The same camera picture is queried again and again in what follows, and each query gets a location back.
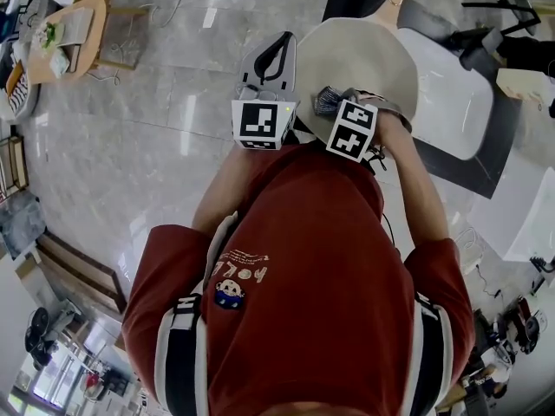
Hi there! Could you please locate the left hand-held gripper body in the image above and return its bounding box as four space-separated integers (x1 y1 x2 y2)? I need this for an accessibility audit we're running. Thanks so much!
230 71 302 153

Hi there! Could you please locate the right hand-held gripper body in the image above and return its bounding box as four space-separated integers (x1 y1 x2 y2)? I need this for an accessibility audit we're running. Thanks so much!
324 87 414 165

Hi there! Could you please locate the round beige pan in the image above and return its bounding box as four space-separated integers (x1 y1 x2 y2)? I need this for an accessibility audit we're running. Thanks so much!
296 0 420 145

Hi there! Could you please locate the person's left forearm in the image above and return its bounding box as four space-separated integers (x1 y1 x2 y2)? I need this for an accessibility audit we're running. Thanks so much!
189 146 262 234

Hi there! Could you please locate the person's right forearm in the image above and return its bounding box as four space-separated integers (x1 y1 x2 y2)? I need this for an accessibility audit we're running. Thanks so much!
371 110 450 250

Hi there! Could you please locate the white sink basin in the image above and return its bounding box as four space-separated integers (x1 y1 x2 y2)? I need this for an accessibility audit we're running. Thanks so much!
395 27 496 162

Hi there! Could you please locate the dark wooden sink cabinet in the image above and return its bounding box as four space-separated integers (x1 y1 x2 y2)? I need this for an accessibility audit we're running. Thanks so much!
321 0 524 201

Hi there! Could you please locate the black faucet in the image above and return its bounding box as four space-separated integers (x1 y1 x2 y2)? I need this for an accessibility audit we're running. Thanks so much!
449 25 506 71

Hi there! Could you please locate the person's red shirt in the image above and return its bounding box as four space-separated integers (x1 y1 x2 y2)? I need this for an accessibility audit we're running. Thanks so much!
121 141 476 416

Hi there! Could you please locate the white box-shaped cabinet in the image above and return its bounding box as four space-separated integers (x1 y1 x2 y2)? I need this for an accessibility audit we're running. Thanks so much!
467 152 555 264

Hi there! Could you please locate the round light wooden table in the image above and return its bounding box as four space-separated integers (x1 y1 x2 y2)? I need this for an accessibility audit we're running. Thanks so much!
24 0 151 87

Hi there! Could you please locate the black metal chair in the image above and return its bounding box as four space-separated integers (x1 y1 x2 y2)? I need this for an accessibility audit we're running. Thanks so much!
460 0 555 37

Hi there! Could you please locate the long wooden bench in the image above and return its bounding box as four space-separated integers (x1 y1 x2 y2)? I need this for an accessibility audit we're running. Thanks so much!
36 231 129 316

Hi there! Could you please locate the striped round cushion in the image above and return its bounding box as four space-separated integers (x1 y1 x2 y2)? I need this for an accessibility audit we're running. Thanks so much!
0 57 41 123

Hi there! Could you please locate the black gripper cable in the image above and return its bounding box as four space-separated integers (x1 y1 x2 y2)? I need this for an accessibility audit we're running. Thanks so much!
367 144 401 247

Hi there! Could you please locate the black white right shoulder strap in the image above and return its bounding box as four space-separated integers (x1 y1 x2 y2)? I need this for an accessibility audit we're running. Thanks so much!
409 291 456 416

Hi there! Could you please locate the black white shoulder strap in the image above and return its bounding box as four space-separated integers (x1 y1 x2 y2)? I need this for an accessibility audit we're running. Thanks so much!
409 291 456 416
153 292 211 416

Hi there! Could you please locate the black white left shoulder strap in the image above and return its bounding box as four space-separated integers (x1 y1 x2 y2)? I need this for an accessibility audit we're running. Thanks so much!
153 292 211 416

